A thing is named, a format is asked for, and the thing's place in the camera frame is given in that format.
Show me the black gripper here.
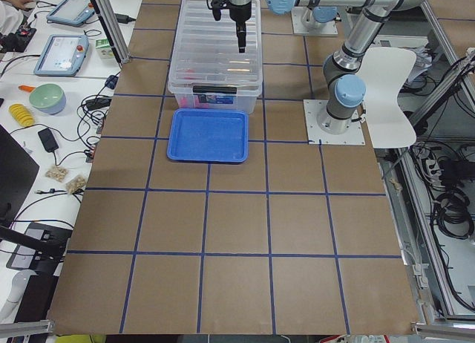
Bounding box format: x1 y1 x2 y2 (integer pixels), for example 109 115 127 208
227 0 252 53

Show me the clear plastic box lid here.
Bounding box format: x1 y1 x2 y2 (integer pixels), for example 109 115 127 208
168 0 263 91

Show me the clear plastic storage box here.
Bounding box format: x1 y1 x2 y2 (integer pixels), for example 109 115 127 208
167 0 264 114

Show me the blue plastic tray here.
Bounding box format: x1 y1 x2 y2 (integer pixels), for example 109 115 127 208
167 108 249 163

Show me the green white carton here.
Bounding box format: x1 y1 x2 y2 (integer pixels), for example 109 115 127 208
94 39 114 59

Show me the white plastic chair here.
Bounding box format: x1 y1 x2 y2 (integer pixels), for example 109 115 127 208
357 47 416 148

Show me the far teach pendant tablet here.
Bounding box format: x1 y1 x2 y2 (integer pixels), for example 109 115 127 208
46 0 95 27

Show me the teach pendant tablet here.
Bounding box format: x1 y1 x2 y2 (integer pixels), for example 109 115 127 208
33 35 89 77
46 0 95 27

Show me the near teach pendant tablet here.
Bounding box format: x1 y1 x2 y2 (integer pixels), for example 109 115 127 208
33 35 89 77

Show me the green bowl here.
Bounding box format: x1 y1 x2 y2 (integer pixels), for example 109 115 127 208
29 83 66 115

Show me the black power adapter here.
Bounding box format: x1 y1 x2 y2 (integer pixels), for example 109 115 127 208
38 128 59 153

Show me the snack bag right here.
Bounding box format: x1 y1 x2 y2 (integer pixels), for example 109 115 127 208
65 174 87 195

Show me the snack bag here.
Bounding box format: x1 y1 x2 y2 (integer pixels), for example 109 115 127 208
45 165 69 183
65 174 87 195

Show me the snack bag left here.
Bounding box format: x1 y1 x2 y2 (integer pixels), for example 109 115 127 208
45 165 69 183

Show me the yellow ridged toy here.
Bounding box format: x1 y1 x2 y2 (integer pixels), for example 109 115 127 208
8 103 35 127

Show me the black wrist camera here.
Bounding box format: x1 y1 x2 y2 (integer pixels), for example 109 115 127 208
211 0 227 22

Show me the aluminium frame post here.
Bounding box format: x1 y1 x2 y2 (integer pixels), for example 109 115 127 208
90 0 131 65

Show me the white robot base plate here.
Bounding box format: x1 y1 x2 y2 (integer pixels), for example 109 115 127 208
304 99 365 146

